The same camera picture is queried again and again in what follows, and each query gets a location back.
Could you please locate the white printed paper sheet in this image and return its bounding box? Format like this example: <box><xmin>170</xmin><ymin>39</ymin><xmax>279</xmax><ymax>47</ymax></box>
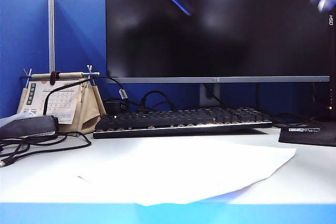
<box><xmin>75</xmin><ymin>140</ymin><xmax>298</xmax><ymax>207</ymax></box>

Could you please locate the black HSD side monitor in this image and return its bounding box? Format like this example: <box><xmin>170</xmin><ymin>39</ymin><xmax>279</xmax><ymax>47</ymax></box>
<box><xmin>313</xmin><ymin>8</ymin><xmax>336</xmax><ymax>126</ymax></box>

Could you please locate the large black computer monitor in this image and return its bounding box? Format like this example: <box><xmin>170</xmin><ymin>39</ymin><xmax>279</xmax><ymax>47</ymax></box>
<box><xmin>105</xmin><ymin>0</ymin><xmax>331</xmax><ymax>83</ymax></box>

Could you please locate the grey monitor stand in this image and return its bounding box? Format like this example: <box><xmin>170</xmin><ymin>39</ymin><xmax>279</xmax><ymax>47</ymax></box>
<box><xmin>201</xmin><ymin>82</ymin><xmax>221</xmax><ymax>108</ymax></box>

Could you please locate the black power adapter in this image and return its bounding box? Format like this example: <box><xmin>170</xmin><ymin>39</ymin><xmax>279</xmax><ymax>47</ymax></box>
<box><xmin>104</xmin><ymin>99</ymin><xmax>122</xmax><ymax>116</ymax></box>

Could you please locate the black mechanical keyboard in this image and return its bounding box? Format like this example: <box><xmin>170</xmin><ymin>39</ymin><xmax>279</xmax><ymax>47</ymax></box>
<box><xmin>93</xmin><ymin>106</ymin><xmax>274</xmax><ymax>140</ymax></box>

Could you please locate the wooden organizer rod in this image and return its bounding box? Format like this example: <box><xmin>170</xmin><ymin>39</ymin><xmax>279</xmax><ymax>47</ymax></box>
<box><xmin>20</xmin><ymin>71</ymin><xmax>101</xmax><ymax>80</ymax></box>

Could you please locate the black mouse pad with label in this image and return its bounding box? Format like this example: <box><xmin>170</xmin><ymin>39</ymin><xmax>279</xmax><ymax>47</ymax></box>
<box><xmin>278</xmin><ymin>126</ymin><xmax>336</xmax><ymax>147</ymax></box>

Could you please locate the beige desk calendar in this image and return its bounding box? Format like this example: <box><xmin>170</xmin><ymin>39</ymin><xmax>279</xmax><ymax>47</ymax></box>
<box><xmin>16</xmin><ymin>73</ymin><xmax>107</xmax><ymax>133</ymax></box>

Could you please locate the black soft pouch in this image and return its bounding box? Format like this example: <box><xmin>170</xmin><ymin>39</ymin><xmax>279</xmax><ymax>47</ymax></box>
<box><xmin>0</xmin><ymin>115</ymin><xmax>60</xmax><ymax>138</ymax></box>

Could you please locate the black coiled cable behind keyboard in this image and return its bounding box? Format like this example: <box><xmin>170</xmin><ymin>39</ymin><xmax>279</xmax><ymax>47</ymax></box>
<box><xmin>131</xmin><ymin>90</ymin><xmax>177</xmax><ymax>113</ymax></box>

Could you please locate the black monitor cable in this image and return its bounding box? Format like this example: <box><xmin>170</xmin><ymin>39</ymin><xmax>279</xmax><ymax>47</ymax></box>
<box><xmin>256</xmin><ymin>82</ymin><xmax>325</xmax><ymax>127</ymax></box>

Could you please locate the aluminium partition post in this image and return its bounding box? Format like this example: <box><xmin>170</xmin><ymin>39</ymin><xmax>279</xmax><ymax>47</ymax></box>
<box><xmin>48</xmin><ymin>0</ymin><xmax>56</xmax><ymax>75</ymax></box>

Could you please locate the black looped table cable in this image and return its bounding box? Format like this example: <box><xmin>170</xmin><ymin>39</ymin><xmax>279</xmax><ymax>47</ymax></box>
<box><xmin>0</xmin><ymin>131</ymin><xmax>92</xmax><ymax>162</ymax></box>

